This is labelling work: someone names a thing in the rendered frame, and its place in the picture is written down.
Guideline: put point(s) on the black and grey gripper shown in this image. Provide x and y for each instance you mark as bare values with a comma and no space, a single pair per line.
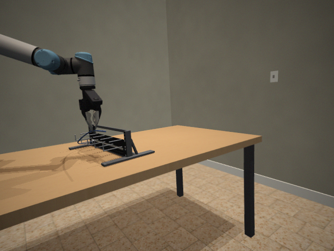
86,106

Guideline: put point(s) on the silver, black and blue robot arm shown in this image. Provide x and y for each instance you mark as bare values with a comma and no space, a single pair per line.
81,64

